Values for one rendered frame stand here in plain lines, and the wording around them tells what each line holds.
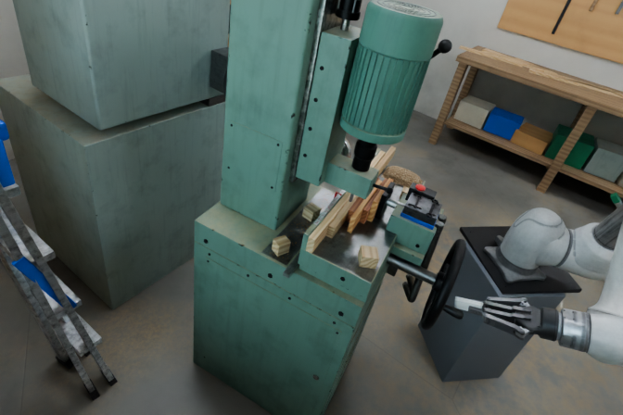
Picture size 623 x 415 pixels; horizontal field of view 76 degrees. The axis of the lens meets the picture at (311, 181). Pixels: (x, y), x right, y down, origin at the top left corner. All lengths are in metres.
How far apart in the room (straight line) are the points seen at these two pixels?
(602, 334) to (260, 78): 0.99
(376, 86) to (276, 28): 0.27
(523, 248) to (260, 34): 1.21
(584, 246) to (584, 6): 2.82
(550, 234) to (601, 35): 2.78
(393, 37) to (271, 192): 0.56
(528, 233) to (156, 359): 1.56
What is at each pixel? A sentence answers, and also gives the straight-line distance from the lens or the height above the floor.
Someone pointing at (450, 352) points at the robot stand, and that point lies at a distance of 2.01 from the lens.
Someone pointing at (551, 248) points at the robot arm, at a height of 0.80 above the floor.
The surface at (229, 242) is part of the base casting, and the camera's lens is 1.24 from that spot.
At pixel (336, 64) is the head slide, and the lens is 0.99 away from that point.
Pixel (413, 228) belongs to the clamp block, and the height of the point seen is 0.95.
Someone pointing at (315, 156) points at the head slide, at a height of 1.09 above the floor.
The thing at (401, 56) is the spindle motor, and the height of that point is 1.42.
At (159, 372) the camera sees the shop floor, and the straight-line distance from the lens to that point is 1.90.
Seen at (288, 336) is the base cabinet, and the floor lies 0.52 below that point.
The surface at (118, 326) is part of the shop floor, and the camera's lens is 2.05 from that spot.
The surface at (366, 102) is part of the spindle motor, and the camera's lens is 0.97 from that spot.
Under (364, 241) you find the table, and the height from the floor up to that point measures 0.90.
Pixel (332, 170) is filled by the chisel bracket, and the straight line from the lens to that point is 1.14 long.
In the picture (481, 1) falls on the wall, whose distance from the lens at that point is 4.35.
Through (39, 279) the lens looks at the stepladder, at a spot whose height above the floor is 0.70.
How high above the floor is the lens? 1.65
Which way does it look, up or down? 34 degrees down
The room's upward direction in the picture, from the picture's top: 12 degrees clockwise
